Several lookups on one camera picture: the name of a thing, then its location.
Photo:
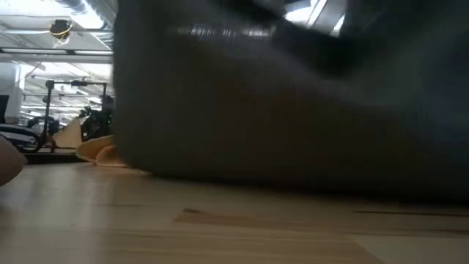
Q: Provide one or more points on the beige board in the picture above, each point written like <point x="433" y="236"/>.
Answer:
<point x="71" y="137"/>

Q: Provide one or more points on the yellow towel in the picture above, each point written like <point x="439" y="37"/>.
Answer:
<point x="97" y="150"/>

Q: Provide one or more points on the grey waffle towel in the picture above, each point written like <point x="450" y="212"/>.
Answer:
<point x="238" y="121"/>

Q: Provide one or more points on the black background camera rig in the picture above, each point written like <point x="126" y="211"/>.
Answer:
<point x="47" y="110"/>

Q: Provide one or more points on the black ceiling device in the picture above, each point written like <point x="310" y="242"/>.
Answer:
<point x="60" y="28"/>

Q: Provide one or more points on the pink checked towel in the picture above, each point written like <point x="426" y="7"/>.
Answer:
<point x="9" y="161"/>

